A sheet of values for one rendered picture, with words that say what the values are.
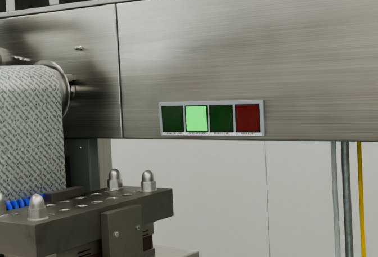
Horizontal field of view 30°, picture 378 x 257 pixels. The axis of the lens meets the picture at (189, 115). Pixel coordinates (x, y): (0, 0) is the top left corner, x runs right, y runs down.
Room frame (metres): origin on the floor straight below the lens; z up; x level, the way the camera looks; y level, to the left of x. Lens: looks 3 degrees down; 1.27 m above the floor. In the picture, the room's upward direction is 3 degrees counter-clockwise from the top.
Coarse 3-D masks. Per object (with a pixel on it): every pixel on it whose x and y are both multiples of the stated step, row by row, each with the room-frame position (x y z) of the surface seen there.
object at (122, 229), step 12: (132, 204) 1.41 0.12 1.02; (108, 216) 1.32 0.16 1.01; (120, 216) 1.35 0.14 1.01; (132, 216) 1.38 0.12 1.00; (108, 228) 1.32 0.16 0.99; (120, 228) 1.35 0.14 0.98; (132, 228) 1.38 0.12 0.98; (108, 240) 1.32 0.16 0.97; (120, 240) 1.35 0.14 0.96; (132, 240) 1.38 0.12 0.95; (108, 252) 1.32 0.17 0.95; (120, 252) 1.35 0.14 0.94; (132, 252) 1.37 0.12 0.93
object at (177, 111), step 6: (168, 108) 1.47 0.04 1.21; (174, 108) 1.46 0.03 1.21; (180, 108) 1.45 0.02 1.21; (168, 114) 1.47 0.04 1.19; (174, 114) 1.46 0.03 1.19; (180, 114) 1.46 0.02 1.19; (168, 120) 1.47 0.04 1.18; (174, 120) 1.46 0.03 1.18; (180, 120) 1.46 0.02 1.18; (168, 126) 1.47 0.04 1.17; (174, 126) 1.46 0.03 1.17; (180, 126) 1.46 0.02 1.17
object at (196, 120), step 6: (186, 108) 1.45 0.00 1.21; (192, 108) 1.44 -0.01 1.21; (198, 108) 1.43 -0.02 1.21; (204, 108) 1.42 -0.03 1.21; (186, 114) 1.45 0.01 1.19; (192, 114) 1.44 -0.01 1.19; (198, 114) 1.43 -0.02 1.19; (204, 114) 1.42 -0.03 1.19; (186, 120) 1.45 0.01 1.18; (192, 120) 1.44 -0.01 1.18; (198, 120) 1.43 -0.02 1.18; (204, 120) 1.42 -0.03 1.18; (192, 126) 1.44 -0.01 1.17; (198, 126) 1.43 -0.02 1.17; (204, 126) 1.42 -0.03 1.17
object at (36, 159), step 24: (24, 120) 1.45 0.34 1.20; (48, 120) 1.50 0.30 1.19; (0, 144) 1.39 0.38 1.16; (24, 144) 1.44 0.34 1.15; (48, 144) 1.50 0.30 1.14; (0, 168) 1.39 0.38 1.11; (24, 168) 1.44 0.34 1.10; (48, 168) 1.50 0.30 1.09; (0, 192) 1.39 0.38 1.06; (24, 192) 1.44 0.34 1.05
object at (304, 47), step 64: (192, 0) 1.44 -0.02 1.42; (256, 0) 1.35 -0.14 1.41; (320, 0) 1.28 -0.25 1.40; (64, 64) 1.65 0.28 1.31; (128, 64) 1.54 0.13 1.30; (192, 64) 1.44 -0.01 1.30; (256, 64) 1.36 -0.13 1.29; (320, 64) 1.28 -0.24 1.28; (64, 128) 1.66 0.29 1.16; (128, 128) 1.55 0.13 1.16; (320, 128) 1.28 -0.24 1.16
